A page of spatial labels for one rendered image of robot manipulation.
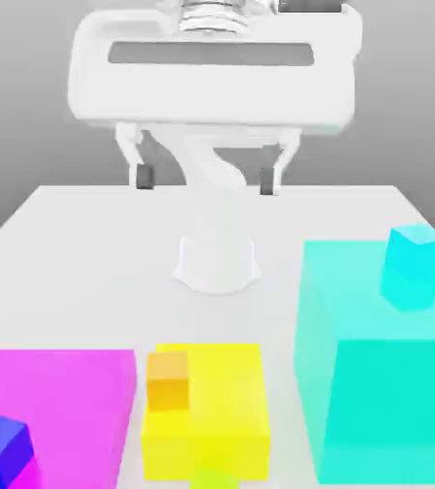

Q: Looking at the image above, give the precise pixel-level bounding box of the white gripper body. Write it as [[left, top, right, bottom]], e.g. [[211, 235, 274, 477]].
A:
[[66, 6, 364, 138]]

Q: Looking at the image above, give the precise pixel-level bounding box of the small cyan cube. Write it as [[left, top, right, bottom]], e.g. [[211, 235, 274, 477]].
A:
[[379, 223, 435, 312]]

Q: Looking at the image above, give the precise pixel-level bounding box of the small orange cube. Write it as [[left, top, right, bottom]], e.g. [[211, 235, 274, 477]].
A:
[[145, 351, 191, 414]]

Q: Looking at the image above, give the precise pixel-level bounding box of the small lime cube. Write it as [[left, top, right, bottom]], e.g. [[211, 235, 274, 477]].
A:
[[188, 467, 242, 489]]

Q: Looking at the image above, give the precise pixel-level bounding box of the large turquoise box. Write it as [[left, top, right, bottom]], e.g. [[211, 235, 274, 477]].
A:
[[292, 237, 435, 487]]

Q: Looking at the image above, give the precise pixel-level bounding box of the large yellow box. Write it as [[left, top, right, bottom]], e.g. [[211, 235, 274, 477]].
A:
[[140, 342, 272, 483]]

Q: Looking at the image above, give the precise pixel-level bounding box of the large magenta box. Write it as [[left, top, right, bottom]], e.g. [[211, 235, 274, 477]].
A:
[[0, 348, 139, 489]]

